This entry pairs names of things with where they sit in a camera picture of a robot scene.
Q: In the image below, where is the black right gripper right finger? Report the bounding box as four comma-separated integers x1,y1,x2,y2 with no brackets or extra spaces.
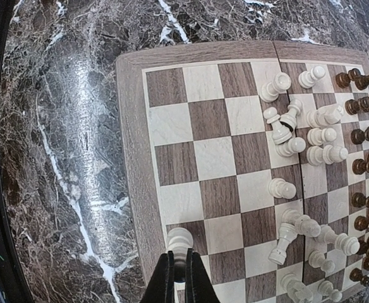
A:
185,248,220,303

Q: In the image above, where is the white chess queen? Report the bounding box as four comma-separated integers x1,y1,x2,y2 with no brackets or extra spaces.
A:
315,225,360,256

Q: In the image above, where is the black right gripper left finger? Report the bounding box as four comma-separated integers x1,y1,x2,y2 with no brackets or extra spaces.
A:
140,251,174,303

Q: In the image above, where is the white pawn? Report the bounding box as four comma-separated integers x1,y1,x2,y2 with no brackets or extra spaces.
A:
267,178,296,199

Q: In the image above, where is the white chess king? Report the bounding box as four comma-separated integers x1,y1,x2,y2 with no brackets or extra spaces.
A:
167,227,193,283

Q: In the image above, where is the wooden chess board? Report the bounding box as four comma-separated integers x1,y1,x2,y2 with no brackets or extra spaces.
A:
116,40,369,302

